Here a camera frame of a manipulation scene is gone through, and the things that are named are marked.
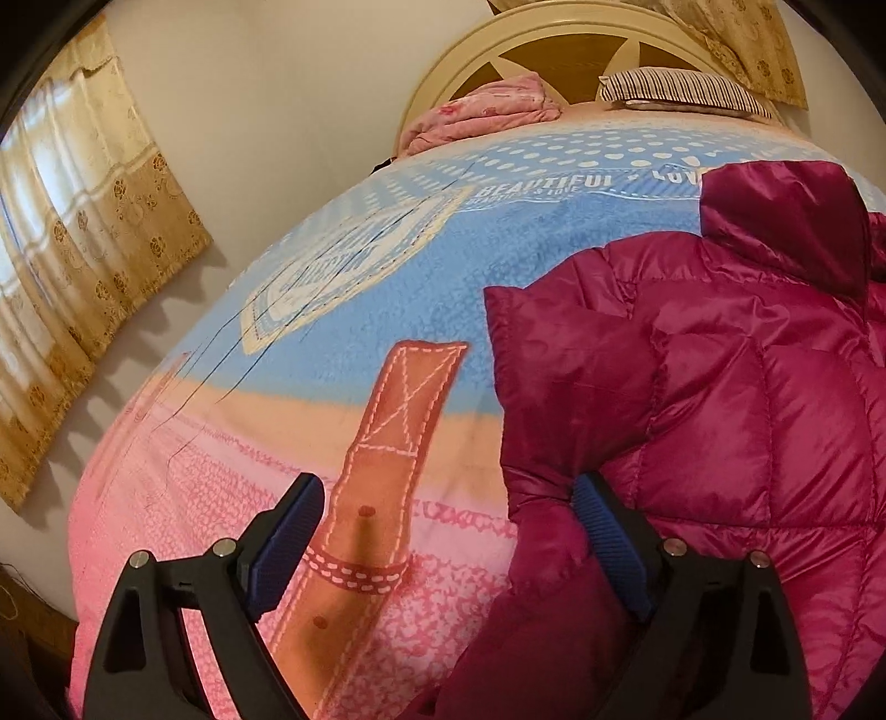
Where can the striped pillow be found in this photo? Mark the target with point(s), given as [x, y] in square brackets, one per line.
[678, 86]

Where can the printed blue pink blanket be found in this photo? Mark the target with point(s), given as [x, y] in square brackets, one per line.
[346, 277]

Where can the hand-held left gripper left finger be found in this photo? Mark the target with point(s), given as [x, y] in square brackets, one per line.
[287, 536]

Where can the magenta puffer jacket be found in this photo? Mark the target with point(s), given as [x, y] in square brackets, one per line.
[727, 415]

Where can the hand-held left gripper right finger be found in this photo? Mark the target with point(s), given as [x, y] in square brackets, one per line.
[609, 536]

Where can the beige floral curtain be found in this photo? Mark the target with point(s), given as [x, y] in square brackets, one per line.
[761, 55]
[90, 242]

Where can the folded pink floral quilt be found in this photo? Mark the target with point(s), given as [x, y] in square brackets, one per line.
[484, 111]

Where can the cream wooden bed headboard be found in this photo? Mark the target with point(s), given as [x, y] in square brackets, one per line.
[453, 73]

